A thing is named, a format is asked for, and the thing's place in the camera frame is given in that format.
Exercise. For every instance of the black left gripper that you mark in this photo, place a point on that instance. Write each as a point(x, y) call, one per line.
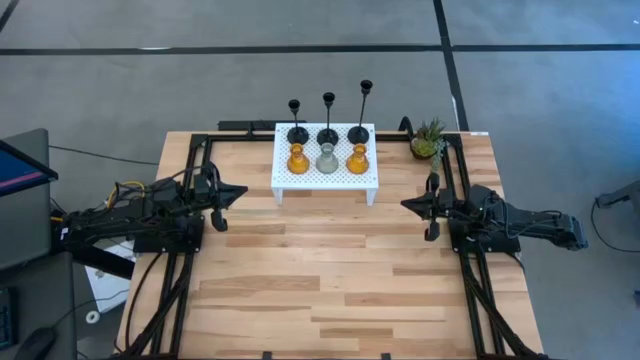
point(207, 187)

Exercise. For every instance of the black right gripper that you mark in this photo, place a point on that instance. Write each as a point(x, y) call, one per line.
point(447, 205)

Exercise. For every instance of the amber ribbed glass candle holder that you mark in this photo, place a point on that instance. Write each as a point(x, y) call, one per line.
point(298, 164)
point(357, 164)

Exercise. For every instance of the short black candlestick holder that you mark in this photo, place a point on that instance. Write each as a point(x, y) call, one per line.
point(298, 136)

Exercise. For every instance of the tall black candlestick holder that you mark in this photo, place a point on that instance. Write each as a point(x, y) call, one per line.
point(358, 135)

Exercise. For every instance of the grey glass candle holder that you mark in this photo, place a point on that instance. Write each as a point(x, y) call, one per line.
point(327, 164)

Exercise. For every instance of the medium black candlestick holder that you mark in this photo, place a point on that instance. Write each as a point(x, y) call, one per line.
point(327, 136)

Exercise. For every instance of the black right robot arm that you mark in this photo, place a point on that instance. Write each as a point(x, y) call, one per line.
point(530, 222)

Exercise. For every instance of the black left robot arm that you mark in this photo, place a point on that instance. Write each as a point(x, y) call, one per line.
point(140, 215)

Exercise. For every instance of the potted green succulent plant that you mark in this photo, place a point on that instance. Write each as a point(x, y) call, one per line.
point(425, 146)

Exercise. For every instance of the white sticker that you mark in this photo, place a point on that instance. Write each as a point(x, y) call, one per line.
point(479, 133)

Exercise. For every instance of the white perforated metal shelf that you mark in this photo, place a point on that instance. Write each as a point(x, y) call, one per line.
point(325, 180)

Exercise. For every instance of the black stand leg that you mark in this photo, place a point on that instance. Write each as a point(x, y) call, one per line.
point(100, 260)

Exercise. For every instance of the white paper sheet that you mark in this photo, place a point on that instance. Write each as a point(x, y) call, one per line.
point(107, 287)

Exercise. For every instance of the white tape roll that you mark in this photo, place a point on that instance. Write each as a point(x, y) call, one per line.
point(87, 317)

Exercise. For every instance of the grey stand leg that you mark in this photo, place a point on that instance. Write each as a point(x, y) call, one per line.
point(622, 196)

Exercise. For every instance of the grey panel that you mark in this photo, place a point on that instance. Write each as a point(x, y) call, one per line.
point(25, 225)

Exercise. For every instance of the computer monitor blue screen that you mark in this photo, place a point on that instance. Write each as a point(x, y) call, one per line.
point(20, 170)

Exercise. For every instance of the grey desk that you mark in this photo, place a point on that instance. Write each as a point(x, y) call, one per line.
point(45, 300)

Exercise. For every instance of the black computer mouse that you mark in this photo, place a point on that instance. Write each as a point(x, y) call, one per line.
point(35, 345)

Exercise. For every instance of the black keyboard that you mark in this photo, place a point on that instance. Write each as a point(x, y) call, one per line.
point(5, 320)

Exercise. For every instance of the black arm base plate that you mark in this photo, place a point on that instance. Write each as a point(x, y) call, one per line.
point(500, 245)
point(150, 246)

